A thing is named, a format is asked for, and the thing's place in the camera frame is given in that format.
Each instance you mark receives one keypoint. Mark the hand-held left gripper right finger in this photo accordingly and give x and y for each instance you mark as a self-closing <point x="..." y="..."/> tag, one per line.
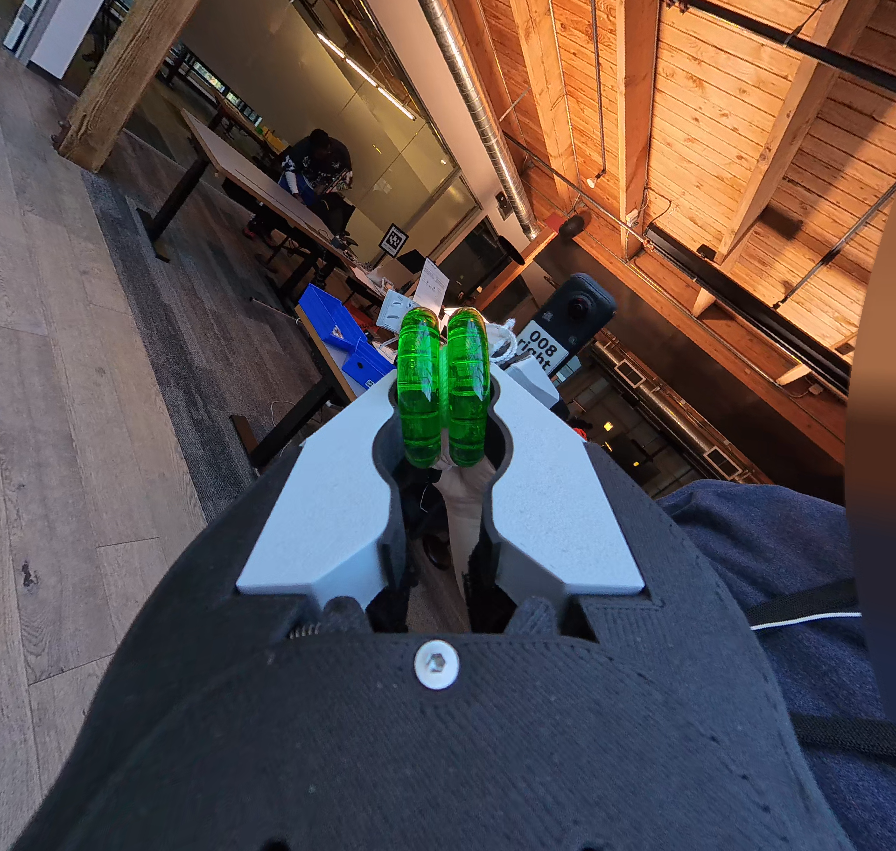
<point x="560" y="515"/>

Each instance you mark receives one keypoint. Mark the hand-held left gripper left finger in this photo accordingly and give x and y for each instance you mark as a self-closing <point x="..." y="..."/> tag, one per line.
<point x="322" y="515"/>

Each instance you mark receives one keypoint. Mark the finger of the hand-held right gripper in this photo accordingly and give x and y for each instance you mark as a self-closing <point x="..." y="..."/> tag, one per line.
<point x="533" y="380"/>

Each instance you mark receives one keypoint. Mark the green yoyo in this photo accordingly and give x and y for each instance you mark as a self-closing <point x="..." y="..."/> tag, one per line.
<point x="420" y="389"/>

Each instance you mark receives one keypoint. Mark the person's right hand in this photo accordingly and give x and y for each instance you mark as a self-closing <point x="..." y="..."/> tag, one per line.
<point x="462" y="508"/>

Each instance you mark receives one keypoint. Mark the office desk with black legs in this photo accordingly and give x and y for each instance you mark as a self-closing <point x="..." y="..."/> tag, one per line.
<point x="294" y="424"/>

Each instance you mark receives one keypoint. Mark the white paper sheet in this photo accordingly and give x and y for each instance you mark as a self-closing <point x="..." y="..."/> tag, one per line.
<point x="432" y="284"/>

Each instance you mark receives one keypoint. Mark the white perforated box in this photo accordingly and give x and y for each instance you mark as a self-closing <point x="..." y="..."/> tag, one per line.
<point x="393" y="308"/>

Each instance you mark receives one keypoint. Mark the black and white marker sign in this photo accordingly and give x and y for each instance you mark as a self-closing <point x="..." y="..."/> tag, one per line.
<point x="393" y="240"/>

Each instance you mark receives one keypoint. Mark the black ceiling pipe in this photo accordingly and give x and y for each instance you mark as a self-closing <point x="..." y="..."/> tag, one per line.
<point x="742" y="21"/>

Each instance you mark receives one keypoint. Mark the long office desk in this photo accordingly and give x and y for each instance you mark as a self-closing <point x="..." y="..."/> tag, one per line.
<point x="238" y="165"/>

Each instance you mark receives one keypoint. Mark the silver ventilation duct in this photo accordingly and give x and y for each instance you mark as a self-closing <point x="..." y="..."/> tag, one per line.
<point x="462" y="74"/>

